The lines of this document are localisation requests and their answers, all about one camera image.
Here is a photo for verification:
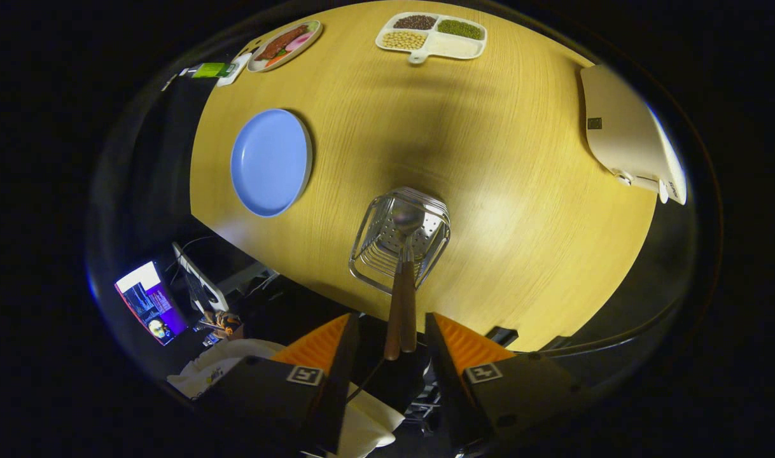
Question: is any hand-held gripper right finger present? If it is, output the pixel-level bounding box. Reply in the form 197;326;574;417
424;312;592;449

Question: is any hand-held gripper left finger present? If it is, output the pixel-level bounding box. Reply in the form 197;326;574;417
197;312;361;455

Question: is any wooden handle metal fork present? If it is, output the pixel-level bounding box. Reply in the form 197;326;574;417
380;235;406;362

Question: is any wooden handle metal spoon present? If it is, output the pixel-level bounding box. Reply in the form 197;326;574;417
391;198;428;354

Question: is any white bag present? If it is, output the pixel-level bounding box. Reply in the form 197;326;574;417
167;338;406;458

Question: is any orange patterned object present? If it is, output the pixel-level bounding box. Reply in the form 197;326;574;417
200;310;243;336

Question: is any white laptop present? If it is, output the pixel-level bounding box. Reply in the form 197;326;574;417
172;241;230;314

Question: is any lit computer monitor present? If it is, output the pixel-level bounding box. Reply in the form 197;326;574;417
114;260;188;347

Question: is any blue plate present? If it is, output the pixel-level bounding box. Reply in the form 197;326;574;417
230;108;314;218

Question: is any white toaster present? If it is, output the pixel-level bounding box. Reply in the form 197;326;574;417
580;64;688;205

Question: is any white square coaster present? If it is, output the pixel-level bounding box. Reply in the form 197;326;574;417
216;52;253;87

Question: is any beige food plate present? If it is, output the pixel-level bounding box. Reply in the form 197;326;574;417
247;20;323;73

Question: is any white divided tray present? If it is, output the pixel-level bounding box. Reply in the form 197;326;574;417
375;12;488;65

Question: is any green label plastic bottle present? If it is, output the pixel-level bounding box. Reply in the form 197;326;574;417
179;62;237;80

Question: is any brown steak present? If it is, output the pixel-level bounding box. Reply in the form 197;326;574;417
255;25;309;62

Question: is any pile of yellow soybeans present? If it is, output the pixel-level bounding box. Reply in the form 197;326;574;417
381;31;428;51

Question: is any pile of green beans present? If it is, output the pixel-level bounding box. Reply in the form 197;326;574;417
436;19;484;41

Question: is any pile of dark red beans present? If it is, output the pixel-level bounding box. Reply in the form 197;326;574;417
393;15;438;31

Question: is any metal wire basket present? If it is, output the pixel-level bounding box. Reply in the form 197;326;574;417
348;186;452;296

